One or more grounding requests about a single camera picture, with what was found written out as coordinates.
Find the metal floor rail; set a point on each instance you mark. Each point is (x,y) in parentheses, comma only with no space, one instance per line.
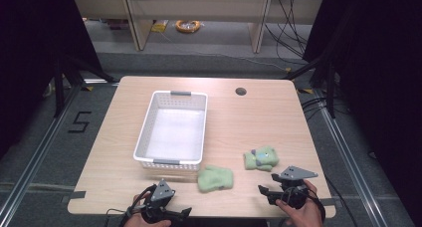
(348,160)
(36,157)

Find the person's right hand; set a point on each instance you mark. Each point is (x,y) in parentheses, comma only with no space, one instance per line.
(304,216)

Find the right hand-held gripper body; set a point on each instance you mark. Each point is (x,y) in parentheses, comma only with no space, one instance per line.
(295,182)

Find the beige wooden desk frame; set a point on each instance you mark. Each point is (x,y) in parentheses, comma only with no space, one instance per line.
(199,8)

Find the yellow black tape piece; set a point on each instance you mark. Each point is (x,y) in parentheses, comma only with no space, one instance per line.
(87,88)
(306,91)

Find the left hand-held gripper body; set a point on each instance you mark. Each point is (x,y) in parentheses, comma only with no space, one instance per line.
(161,193)

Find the white plastic basket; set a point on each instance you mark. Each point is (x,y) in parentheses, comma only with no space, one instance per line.
(175,134)

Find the yellow packet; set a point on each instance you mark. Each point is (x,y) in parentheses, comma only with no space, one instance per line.
(160,26)

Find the black curtain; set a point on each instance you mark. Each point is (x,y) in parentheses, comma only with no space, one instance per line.
(375,71)
(36,54)

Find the person's left hand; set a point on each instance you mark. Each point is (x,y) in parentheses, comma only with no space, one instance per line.
(146,222)

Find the grey tape strip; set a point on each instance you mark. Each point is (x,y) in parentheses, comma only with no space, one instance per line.
(77,194)
(327,201)

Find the black metal stand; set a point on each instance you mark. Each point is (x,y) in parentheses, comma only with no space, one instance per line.
(59,87)
(330,87)

